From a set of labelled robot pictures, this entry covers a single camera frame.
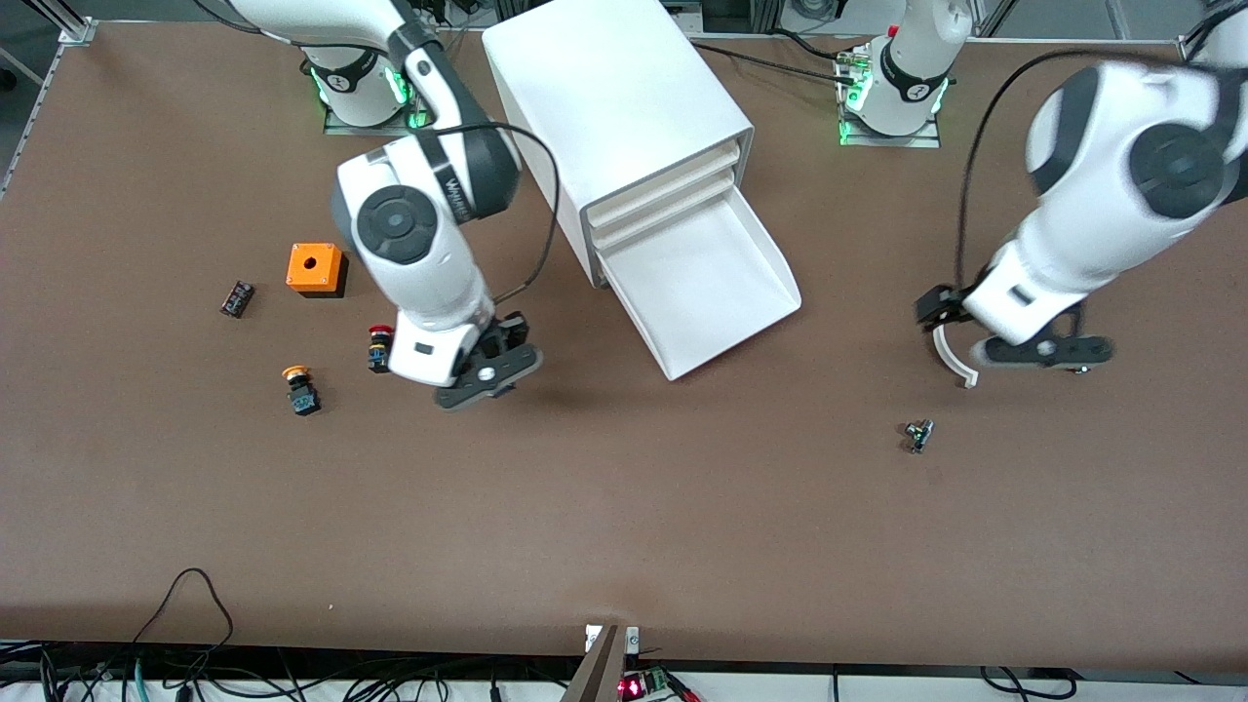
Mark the white drawer cabinet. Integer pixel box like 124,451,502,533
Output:
482,0,755,289

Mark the circuit board with red light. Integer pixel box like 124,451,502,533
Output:
617,668,703,702

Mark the black cable across table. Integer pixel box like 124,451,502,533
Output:
687,39,864,84

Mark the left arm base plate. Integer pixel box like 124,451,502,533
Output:
837,44,942,149

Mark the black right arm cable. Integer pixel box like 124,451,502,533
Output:
419,122,560,303

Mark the white lowest cabinet drawer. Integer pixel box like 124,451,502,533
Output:
597,183,803,381

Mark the orange box with hole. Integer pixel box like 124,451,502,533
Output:
286,243,349,299

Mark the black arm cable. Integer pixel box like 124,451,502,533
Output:
955,49,1171,293
419,122,560,303

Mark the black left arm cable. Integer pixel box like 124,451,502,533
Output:
955,49,1171,293

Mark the yellow push button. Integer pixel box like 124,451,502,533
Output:
282,365,322,417

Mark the grey camera stand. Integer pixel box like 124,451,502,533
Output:
561,624,627,702

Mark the black looped cable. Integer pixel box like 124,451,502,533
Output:
132,568,235,649

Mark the white curved plastic part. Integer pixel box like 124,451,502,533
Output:
933,325,979,390

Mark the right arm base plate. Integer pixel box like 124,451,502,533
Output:
324,27,435,136

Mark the white highest cabinet drawer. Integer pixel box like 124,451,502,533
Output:
585,139,742,230

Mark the white middle cabinet drawer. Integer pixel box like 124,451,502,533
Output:
590,166,737,253

